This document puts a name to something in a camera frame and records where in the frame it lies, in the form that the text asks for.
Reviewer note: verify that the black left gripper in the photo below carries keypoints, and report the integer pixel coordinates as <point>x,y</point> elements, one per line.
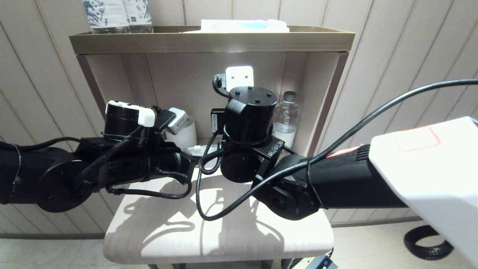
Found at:
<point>185,166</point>

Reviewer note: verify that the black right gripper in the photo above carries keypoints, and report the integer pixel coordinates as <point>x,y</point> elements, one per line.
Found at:
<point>217,121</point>

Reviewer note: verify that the white floral zip pouch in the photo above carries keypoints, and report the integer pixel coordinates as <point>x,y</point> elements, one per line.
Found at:
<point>198,150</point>

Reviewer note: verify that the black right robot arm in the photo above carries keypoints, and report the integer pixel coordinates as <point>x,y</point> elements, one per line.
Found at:
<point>354,179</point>

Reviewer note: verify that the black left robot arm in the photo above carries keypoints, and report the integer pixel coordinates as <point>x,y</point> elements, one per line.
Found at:
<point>37,175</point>

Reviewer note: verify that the white ribbed ceramic mug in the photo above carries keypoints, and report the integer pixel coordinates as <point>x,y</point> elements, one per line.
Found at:
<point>185,138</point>

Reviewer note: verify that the clear water bottle grey cap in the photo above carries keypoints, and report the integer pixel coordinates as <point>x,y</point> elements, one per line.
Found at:
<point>285,119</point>

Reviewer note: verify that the beige wooden shelf cabinet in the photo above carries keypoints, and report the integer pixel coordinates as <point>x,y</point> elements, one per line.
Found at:
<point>209,43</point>

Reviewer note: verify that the white packet with blue stripe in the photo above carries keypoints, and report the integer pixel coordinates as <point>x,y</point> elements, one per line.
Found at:
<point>239,26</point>

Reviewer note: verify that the water bottle blue floral label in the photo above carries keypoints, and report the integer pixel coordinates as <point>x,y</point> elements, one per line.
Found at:
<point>104,15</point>
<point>139,15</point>

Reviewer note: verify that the silver power adapter box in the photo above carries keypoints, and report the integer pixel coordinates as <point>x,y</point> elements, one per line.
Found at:
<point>322,263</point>

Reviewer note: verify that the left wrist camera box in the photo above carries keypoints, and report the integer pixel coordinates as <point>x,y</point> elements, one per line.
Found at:
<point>179,121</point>

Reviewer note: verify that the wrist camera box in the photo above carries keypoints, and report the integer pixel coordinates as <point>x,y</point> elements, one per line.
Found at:
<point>239,76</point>
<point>179,121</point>

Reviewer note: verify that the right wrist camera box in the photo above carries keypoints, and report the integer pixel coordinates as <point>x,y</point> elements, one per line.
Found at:
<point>239,76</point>

